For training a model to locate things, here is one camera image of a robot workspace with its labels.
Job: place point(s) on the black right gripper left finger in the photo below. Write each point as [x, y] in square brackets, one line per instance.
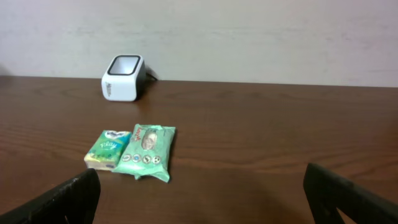
[74, 201]

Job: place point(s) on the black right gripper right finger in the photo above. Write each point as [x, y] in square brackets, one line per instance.
[328, 193]

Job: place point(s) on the green tissue pack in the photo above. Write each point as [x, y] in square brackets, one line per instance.
[107, 150]

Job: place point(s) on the green wet wipes pack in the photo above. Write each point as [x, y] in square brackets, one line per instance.
[148, 152]

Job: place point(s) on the white barcode scanner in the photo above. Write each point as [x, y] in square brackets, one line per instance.
[124, 78]

